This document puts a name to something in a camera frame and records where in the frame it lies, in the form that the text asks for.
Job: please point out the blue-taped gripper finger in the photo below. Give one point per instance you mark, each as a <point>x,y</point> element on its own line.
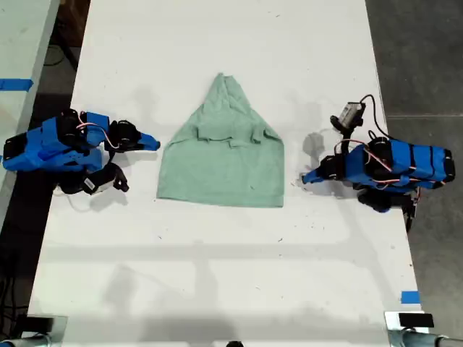
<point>314,180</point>
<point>316,172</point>
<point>149,138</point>
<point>148,146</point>

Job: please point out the pale green T-shirt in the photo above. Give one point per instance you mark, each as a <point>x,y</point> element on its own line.
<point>220,166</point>

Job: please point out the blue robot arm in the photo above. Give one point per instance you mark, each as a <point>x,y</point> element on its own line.
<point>47,148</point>
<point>408,162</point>

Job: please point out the long blue tape strip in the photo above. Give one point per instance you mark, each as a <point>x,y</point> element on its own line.
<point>16,84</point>

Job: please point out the white side table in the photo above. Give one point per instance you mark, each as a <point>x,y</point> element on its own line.
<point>21,54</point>

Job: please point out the short blue tape strip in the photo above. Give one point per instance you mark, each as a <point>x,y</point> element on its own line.
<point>410,297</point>

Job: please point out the small black box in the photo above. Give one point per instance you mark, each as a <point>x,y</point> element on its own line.
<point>416,320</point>
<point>40,324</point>

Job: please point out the grey metal pipe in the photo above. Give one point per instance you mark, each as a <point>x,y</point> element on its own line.
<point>430,341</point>

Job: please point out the black camera stalk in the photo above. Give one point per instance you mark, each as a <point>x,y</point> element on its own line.
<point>346,139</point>

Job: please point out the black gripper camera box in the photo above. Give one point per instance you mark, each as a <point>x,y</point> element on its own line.
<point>349,115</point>
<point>103,180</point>

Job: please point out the white metal bracket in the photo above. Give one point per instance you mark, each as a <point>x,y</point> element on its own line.
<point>391,325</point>

